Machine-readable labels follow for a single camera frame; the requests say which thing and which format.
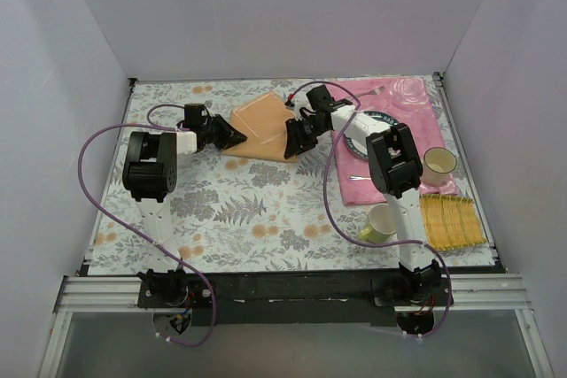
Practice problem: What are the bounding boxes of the orange satin napkin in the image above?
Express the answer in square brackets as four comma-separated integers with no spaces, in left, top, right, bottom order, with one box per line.
[222,91,297,163]

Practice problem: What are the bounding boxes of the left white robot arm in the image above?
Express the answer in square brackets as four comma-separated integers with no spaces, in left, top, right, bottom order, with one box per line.
[122,104,247,307]

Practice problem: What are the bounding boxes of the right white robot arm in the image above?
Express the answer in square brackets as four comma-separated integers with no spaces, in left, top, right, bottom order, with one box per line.
[283,81,449,305]

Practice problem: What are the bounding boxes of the white plate green rim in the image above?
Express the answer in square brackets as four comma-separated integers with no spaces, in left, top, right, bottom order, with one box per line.
[344,111,400,161]

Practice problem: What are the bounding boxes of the silver spoon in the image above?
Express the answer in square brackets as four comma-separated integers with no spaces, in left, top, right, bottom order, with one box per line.
[348,175,371,181]

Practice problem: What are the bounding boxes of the floral patterned tablecloth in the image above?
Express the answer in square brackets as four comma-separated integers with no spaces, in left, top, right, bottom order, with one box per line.
[89,76,497,275]

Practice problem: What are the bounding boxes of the silver fork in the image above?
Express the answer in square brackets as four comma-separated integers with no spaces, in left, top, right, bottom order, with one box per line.
[353,85,385,99]

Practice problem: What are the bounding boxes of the pink floral placemat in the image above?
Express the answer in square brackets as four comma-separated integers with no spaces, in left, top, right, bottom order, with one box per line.
[329,77,445,206]

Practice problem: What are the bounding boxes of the yellow-green mug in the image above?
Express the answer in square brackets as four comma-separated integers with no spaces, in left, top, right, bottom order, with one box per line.
[358,204,396,244]

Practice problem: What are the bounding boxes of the cream enamel mug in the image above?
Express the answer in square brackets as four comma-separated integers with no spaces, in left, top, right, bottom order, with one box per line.
[422,147,457,187]

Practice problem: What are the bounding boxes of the yellow woven bamboo basket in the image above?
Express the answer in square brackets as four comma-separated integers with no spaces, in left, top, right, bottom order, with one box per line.
[420,194,486,251]

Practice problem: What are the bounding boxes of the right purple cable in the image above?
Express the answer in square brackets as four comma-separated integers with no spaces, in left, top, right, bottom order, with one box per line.
[285,81,454,340]

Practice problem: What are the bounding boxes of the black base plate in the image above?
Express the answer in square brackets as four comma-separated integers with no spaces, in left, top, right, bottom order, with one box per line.
[137,269,448,327]

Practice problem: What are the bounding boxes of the aluminium frame rail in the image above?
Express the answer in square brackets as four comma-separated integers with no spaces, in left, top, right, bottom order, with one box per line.
[40,270,554,377]

